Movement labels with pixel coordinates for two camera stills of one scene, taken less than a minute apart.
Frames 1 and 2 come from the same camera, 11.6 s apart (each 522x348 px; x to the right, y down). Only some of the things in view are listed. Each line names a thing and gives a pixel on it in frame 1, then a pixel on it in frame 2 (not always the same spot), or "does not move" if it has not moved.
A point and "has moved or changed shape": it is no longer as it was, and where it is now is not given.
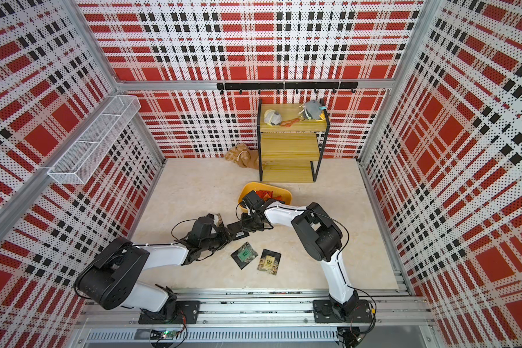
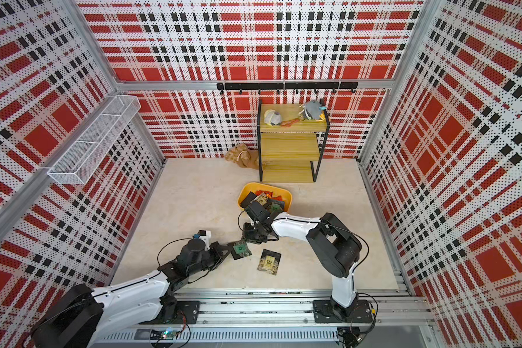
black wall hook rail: [282, 85] does not move
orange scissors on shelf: [288, 122] does not move
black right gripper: [244, 226] -> [247, 237]
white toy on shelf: [272, 118] does not move
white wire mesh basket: [80, 162] does not move
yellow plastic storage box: [247, 188] does not move
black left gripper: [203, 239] -> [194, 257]
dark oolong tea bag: [217, 220] has moved or changed shape
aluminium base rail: [255, 318] does not move
